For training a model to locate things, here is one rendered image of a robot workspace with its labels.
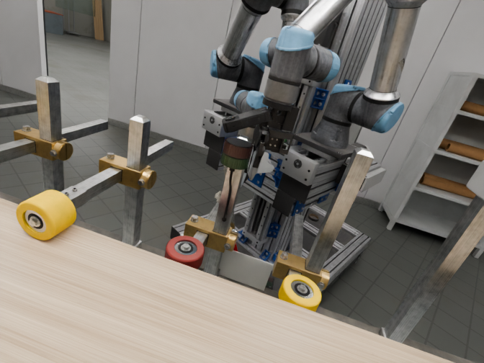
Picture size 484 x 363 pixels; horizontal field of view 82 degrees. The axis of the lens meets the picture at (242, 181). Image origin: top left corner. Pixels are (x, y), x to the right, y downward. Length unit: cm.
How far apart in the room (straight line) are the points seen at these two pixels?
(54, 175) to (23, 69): 402
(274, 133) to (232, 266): 39
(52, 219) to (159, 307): 24
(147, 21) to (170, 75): 60
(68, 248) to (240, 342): 35
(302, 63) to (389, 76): 44
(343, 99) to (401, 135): 231
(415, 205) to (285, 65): 321
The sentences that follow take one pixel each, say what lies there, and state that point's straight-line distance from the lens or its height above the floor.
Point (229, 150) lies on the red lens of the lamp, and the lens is 56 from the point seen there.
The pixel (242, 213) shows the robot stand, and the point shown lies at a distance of 206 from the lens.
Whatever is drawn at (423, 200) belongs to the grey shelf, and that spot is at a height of 26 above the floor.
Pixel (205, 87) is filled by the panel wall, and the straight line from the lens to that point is 341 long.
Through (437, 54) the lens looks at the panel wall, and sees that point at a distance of 338.
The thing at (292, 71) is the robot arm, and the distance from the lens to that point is 65.
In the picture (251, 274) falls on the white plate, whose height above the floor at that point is 74.
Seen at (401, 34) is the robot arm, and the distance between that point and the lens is 101.
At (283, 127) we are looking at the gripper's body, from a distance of 69.
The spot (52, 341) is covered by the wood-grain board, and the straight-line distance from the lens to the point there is 49.
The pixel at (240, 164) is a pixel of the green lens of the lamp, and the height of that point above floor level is 109.
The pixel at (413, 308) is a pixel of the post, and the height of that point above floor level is 85.
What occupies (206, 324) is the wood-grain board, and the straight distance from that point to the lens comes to 50.
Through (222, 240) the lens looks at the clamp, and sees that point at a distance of 72.
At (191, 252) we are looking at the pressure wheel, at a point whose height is 90.
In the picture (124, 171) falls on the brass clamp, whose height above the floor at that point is 96.
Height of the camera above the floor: 130
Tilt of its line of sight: 25 degrees down
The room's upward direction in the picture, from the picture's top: 15 degrees clockwise
